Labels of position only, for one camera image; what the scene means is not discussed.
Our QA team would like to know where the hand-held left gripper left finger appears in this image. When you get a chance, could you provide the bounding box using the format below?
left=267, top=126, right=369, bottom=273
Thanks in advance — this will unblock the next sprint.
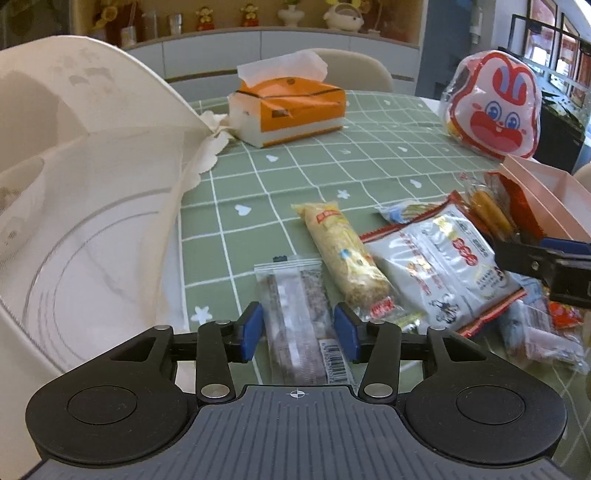
left=111, top=302, right=265, bottom=403

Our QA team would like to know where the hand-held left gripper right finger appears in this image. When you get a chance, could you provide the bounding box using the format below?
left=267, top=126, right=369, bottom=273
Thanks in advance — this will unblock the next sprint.
left=333, top=302, right=486, bottom=403

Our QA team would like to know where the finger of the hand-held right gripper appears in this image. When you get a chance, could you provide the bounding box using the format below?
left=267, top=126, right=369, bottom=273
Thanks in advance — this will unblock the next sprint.
left=493, top=233, right=591, bottom=306

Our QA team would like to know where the clear packet with dark bar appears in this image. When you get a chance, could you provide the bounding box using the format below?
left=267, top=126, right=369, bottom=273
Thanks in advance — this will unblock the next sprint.
left=254, top=256, right=358, bottom=386

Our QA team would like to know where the pink storage box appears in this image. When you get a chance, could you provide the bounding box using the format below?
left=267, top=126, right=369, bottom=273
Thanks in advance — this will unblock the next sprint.
left=489, top=154, right=591, bottom=243

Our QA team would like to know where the blue white snack packet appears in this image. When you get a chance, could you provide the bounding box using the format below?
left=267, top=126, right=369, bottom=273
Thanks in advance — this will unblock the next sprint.
left=375, top=200, right=437, bottom=225

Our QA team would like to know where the red yellow small packet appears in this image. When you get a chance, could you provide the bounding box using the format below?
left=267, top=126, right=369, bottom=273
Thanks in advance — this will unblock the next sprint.
left=547, top=299, right=586, bottom=329

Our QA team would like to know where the red snack packet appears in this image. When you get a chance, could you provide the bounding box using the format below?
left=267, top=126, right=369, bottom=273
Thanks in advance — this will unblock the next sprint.
left=492, top=173, right=544, bottom=232

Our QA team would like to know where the orange sausage snack packet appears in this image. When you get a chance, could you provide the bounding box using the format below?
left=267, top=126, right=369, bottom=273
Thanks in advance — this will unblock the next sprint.
left=462, top=173, right=519, bottom=241

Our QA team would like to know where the clear small snack packet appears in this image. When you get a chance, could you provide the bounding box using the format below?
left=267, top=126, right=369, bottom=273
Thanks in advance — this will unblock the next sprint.
left=499, top=286, right=586, bottom=371

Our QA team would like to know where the yellow cracker roll packet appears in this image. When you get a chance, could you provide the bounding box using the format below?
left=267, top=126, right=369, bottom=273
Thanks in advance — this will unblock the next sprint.
left=291, top=202, right=423, bottom=330

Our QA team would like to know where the silver white snack packet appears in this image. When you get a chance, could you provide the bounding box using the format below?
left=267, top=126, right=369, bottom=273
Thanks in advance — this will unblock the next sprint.
left=360, top=191, right=527, bottom=340

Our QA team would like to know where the green checked tablecloth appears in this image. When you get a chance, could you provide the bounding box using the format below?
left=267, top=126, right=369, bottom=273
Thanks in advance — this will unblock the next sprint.
left=157, top=90, right=591, bottom=462

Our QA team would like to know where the black framed display case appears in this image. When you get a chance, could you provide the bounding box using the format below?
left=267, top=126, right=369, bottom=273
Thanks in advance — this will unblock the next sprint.
left=508, top=14, right=591, bottom=172

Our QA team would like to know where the rabbit face snack bag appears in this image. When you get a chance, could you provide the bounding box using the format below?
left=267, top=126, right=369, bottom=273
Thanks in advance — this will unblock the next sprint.
left=441, top=46, right=542, bottom=161

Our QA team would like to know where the white mesh food cover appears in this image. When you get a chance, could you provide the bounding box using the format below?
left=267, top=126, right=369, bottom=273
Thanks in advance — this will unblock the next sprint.
left=0, top=36, right=232, bottom=376

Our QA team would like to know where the orange tissue box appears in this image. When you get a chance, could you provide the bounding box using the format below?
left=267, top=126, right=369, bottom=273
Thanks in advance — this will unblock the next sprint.
left=228, top=50, right=347, bottom=148

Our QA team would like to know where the beige dining chair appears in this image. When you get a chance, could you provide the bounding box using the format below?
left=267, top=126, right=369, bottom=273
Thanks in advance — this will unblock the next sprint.
left=300, top=47, right=394, bottom=93

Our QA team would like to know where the white sideboard cabinet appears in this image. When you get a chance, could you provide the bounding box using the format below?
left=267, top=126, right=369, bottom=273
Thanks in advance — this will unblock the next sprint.
left=121, top=25, right=422, bottom=100

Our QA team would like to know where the white flower vase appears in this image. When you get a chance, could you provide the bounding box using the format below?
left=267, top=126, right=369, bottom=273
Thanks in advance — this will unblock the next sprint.
left=278, top=0, right=303, bottom=26

